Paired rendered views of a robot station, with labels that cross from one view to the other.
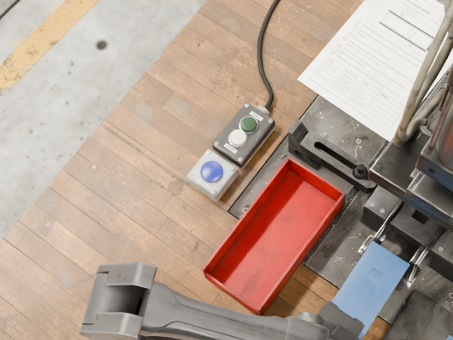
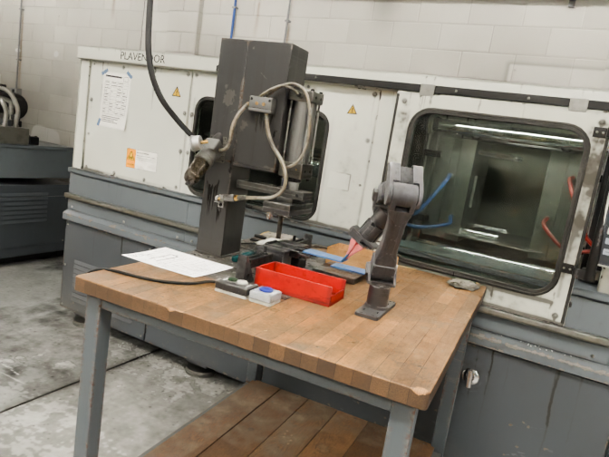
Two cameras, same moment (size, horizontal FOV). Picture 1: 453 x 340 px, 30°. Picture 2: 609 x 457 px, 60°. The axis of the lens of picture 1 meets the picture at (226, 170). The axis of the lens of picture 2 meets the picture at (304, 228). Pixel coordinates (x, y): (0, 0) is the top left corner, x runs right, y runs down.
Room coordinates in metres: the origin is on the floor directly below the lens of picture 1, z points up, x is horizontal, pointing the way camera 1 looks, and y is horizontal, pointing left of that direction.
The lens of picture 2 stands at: (1.07, 1.36, 1.36)
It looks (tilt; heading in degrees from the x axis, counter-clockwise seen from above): 10 degrees down; 246
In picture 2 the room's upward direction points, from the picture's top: 9 degrees clockwise
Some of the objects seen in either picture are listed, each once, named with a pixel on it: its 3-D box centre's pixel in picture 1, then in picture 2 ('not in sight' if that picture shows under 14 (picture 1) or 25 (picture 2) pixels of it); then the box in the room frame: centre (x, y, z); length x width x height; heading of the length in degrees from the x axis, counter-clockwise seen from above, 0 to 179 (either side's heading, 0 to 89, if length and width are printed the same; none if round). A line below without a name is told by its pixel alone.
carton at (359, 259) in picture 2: not in sight; (362, 261); (0.04, -0.37, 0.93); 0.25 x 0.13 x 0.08; 133
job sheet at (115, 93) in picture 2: not in sight; (113, 99); (0.90, -1.92, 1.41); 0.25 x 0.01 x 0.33; 129
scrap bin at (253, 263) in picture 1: (274, 235); (300, 282); (0.42, -0.06, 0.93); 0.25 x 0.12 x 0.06; 133
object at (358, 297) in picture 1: (366, 289); (327, 252); (0.29, -0.18, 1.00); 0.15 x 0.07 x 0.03; 134
